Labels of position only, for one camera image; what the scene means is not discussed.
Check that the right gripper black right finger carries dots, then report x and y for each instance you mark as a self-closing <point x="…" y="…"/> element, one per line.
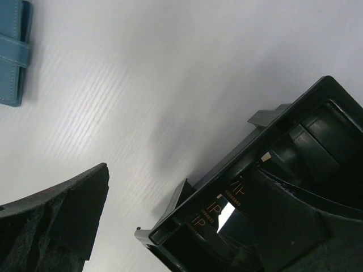
<point x="297" y="230"/>

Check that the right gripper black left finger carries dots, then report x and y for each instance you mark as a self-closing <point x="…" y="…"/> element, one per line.
<point x="54" y="229"/>

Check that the black VIP cards stack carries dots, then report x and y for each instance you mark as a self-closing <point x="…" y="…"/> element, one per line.
<point x="226" y="234"/>

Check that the black three-compartment tray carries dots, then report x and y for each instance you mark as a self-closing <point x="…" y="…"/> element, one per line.
<point x="314" y="143"/>

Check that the blue leather card holder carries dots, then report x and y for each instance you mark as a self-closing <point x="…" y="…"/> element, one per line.
<point x="16" y="20"/>

